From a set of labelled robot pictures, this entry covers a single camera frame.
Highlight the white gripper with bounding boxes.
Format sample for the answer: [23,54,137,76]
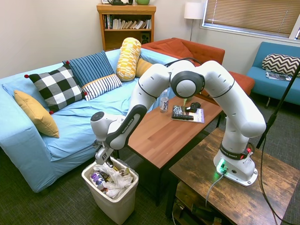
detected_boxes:
[94,145,114,168]

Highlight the plain mustard yellow pillow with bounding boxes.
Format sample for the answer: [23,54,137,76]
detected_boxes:
[13,90,60,139]

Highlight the orange sofa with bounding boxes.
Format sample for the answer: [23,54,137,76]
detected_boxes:
[141,37,255,99]

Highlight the black camera stand pole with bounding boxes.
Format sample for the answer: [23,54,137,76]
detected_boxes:
[255,67,300,150]

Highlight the black game controller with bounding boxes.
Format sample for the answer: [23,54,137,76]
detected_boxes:
[185,102,202,112]

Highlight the discarded hint bottle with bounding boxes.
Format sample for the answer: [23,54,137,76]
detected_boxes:
[90,171,107,192]

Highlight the white shade floor lamp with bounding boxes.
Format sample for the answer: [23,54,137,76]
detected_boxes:
[183,1,204,42]

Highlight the black white checkered pillow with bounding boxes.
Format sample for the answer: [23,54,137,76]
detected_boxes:
[23,60,88,116]

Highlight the wooden coffee table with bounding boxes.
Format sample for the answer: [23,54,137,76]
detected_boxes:
[116,93,224,207]

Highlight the light blue sofa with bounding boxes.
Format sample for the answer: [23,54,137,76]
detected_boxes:
[0,48,174,194]

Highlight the teal sofa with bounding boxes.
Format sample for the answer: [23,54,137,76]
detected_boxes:
[246,41,300,106]

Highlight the glossy grey magazine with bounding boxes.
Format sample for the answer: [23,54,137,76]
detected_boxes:
[265,70,293,82]

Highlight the black TV remote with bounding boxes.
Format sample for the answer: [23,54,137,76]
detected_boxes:
[172,113,195,121]

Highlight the Washington magazine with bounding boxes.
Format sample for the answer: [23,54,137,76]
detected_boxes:
[171,105,205,124]

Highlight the yellow white patterned bolster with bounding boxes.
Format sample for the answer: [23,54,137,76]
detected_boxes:
[115,37,142,83]

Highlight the thin black hanging cable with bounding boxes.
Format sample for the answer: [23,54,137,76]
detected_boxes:
[258,70,300,225]

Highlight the wooden bookshelf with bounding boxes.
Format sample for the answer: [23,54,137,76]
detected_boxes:
[96,3,157,53]

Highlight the white navy striped pillow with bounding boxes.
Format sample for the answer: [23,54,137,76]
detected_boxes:
[81,73,123,102]

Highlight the rustic wooden robot table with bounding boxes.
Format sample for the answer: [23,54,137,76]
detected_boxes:
[165,127,300,225]

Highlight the black white chevron pillow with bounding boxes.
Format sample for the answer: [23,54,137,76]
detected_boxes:
[262,53,300,78]

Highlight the striped mustard pillow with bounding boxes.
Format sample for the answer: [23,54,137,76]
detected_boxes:
[135,57,154,78]

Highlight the grey base cable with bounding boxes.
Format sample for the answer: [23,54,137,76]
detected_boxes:
[204,173,226,207]

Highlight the blue striped pillow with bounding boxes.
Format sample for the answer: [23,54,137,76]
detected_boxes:
[62,50,116,88]

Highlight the white tissue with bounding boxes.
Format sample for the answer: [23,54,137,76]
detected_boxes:
[93,164,109,174]

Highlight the clear hint water bottle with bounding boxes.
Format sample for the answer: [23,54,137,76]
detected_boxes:
[159,89,170,114]

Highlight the row of paperback books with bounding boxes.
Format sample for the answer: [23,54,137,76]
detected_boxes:
[104,14,152,30]

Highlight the beige plastic trash bin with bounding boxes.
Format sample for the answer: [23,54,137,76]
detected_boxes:
[81,156,140,225]

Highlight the white plastic bag trash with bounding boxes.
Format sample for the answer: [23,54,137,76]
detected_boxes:
[103,167,134,197]

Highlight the wooden window blinds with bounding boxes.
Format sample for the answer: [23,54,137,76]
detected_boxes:
[202,0,300,39]

